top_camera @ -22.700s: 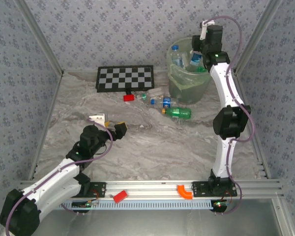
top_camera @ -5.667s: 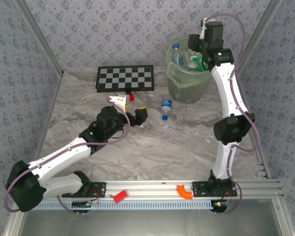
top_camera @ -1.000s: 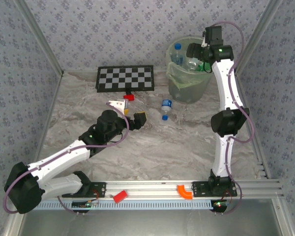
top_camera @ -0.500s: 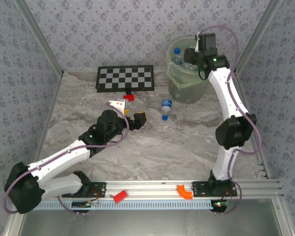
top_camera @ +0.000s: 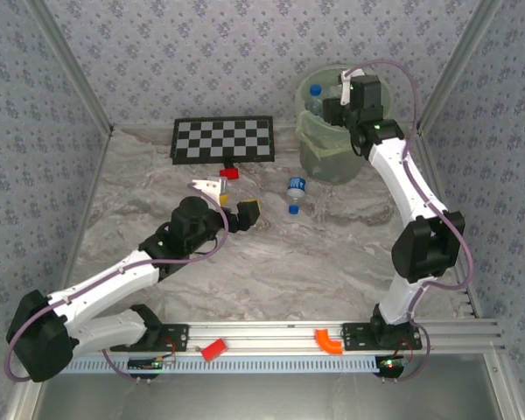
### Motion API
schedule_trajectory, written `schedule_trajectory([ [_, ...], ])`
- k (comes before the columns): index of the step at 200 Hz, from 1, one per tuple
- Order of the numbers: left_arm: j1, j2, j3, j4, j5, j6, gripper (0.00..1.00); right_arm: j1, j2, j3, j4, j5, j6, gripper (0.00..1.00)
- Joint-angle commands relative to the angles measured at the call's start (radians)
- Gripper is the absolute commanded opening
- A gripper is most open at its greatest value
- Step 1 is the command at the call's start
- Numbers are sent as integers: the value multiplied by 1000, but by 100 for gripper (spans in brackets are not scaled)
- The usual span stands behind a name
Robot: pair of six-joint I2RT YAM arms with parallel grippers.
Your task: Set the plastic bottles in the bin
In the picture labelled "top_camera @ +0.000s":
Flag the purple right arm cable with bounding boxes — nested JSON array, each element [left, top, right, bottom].
[[348, 59, 473, 382]]

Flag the translucent green lined bin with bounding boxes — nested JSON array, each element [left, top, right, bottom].
[[296, 65, 397, 186]]

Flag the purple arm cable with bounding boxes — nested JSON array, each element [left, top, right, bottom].
[[3, 183, 231, 384], [348, 59, 473, 382]]

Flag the black mounting plate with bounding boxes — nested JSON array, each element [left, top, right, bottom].
[[155, 322, 190, 354], [341, 322, 424, 351]]

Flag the black white checkerboard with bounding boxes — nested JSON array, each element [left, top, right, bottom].
[[169, 115, 276, 166]]

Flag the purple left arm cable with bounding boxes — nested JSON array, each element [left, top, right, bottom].
[[3, 183, 231, 384]]

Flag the red block board stand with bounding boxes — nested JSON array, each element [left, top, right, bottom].
[[219, 159, 242, 181]]

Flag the small circuit board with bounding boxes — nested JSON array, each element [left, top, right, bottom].
[[375, 356, 407, 377], [127, 356, 164, 373]]

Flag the aluminium frame post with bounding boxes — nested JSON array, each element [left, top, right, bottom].
[[415, 0, 505, 132], [25, 0, 115, 137]]

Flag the clear bottle pale blue label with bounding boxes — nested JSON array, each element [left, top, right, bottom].
[[304, 83, 326, 117]]

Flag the aluminium extrusion rail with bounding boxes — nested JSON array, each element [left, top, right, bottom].
[[159, 318, 507, 356]]

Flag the red plastic block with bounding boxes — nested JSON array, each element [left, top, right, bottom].
[[199, 337, 229, 363]]

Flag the light blue slotted cable duct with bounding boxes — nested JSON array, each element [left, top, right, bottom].
[[63, 354, 384, 375]]

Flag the crushed blue label blue cap bottle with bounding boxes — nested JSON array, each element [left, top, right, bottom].
[[285, 176, 308, 216]]

